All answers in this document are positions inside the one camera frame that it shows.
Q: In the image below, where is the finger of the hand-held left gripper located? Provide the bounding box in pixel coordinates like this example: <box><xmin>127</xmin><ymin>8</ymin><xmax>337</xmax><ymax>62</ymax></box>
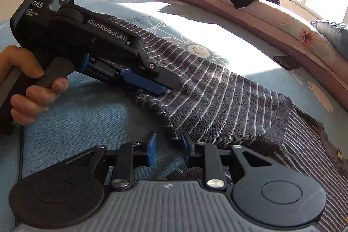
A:
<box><xmin>120</xmin><ymin>70</ymin><xmax>165</xmax><ymax>97</ymax></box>
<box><xmin>140</xmin><ymin>58</ymin><xmax>181</xmax><ymax>90</ymax></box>

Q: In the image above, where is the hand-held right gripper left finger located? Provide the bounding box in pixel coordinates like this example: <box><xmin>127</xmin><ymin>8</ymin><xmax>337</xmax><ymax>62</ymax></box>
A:
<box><xmin>61</xmin><ymin>132</ymin><xmax>157</xmax><ymax>190</ymax></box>

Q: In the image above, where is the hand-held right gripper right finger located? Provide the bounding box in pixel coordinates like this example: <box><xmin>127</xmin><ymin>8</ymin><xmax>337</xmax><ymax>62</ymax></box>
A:
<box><xmin>181</xmin><ymin>133</ymin><xmax>272</xmax><ymax>190</ymax></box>

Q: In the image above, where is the grey striped sweater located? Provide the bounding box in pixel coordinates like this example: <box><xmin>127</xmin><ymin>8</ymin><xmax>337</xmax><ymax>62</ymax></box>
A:
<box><xmin>120</xmin><ymin>13</ymin><xmax>348</xmax><ymax>232</ymax></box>

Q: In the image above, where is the person's left hand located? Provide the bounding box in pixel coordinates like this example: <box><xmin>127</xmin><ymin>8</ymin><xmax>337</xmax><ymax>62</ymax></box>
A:
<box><xmin>0</xmin><ymin>44</ymin><xmax>69</xmax><ymax>126</ymax></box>

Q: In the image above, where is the mauve floral quilt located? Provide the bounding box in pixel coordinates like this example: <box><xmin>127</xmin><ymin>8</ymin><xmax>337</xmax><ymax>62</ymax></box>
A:
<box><xmin>146</xmin><ymin>0</ymin><xmax>348</xmax><ymax>113</ymax></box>

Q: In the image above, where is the beige floral quilt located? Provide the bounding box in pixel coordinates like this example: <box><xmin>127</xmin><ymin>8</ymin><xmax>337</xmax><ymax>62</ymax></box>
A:
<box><xmin>143</xmin><ymin>0</ymin><xmax>348</xmax><ymax>77</ymax></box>

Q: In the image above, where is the black smartphone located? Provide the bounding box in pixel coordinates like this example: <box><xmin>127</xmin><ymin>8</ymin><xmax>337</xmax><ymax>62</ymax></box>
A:
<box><xmin>273</xmin><ymin>54</ymin><xmax>301</xmax><ymax>71</ymax></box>

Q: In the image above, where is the teal floral pillow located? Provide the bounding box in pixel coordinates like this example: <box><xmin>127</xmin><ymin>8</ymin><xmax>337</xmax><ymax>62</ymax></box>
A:
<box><xmin>310</xmin><ymin>19</ymin><xmax>348</xmax><ymax>60</ymax></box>

